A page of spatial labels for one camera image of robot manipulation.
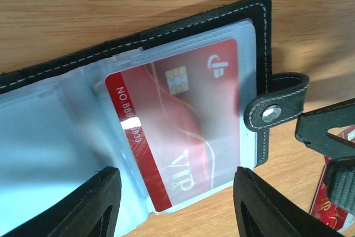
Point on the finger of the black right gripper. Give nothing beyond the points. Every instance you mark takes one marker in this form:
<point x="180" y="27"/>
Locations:
<point x="339" y="181"/>
<point x="312" y="129"/>

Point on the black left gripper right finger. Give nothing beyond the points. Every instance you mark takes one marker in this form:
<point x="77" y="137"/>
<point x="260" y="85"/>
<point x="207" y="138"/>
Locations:
<point x="261" y="210"/>

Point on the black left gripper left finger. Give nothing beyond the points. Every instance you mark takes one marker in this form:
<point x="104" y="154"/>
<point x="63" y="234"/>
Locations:
<point x="90" y="210"/>

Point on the red VIP card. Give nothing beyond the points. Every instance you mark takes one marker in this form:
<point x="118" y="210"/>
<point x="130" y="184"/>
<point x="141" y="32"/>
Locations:
<point x="180" y="115"/>

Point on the black leather card holder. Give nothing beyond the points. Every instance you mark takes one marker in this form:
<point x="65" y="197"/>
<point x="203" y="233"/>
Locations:
<point x="59" y="126"/>

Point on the red card upper centre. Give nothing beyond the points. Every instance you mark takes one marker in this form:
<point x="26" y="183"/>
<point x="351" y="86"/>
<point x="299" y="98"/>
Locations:
<point x="326" y="212"/>

